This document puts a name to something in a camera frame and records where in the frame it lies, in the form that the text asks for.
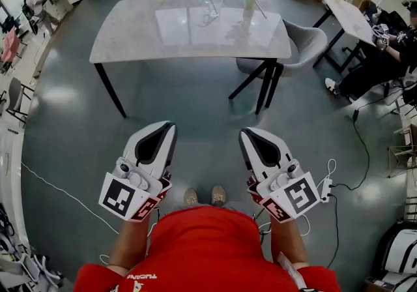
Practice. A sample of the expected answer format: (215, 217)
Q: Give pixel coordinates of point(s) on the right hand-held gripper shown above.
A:
(294, 193)

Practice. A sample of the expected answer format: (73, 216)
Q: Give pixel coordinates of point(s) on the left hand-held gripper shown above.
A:
(127, 191)

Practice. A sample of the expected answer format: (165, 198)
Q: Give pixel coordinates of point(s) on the clear glass cup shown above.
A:
(219, 7)

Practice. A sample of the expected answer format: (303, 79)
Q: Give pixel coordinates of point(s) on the person's left forearm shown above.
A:
(130, 245)

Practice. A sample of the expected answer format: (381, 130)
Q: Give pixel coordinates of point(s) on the person's right forearm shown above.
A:
(288, 242)

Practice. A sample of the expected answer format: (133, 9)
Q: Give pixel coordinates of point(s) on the person's right beige shoe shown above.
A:
(219, 194)

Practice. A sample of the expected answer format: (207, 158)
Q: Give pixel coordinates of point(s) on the person's beige shoe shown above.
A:
(219, 194)
(190, 197)

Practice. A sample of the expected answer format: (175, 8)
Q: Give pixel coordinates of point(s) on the person's left beige shoe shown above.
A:
(190, 197)

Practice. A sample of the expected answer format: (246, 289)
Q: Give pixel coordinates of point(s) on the white power strip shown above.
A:
(326, 189)

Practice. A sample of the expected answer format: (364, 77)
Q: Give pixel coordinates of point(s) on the person's red shirt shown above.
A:
(208, 251)

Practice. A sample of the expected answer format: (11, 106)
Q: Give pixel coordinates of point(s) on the grey shell chair black legs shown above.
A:
(306, 43)

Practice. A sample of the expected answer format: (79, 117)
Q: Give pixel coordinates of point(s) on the grey marble table black legs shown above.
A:
(182, 33)

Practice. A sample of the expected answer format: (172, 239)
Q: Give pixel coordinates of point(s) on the wooden rack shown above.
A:
(404, 150)

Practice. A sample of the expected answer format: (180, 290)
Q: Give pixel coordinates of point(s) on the thin white stick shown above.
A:
(261, 9)

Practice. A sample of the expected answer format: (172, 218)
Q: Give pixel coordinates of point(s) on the tall white appliance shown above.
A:
(9, 186)

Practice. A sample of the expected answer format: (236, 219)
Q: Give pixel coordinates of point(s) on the white table black legs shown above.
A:
(348, 13)

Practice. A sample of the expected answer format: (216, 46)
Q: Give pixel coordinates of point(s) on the pink cloth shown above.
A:
(9, 44)

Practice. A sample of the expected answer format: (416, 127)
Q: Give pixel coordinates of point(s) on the grey chair black frame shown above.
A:
(14, 95)

